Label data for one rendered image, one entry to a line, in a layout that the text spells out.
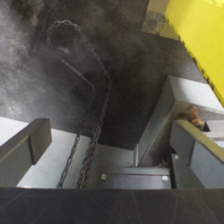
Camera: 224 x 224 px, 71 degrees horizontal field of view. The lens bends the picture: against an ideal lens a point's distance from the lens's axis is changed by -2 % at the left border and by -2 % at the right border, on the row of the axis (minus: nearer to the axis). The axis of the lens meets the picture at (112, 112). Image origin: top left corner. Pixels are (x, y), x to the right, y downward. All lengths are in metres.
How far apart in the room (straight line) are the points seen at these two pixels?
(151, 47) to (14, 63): 0.69
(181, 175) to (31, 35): 0.80
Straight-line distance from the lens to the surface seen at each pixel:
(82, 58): 0.81
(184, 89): 0.75
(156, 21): 0.72
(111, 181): 0.51
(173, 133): 0.17
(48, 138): 0.17
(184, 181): 0.45
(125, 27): 0.74
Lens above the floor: 0.72
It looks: 49 degrees down
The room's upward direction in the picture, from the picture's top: 169 degrees counter-clockwise
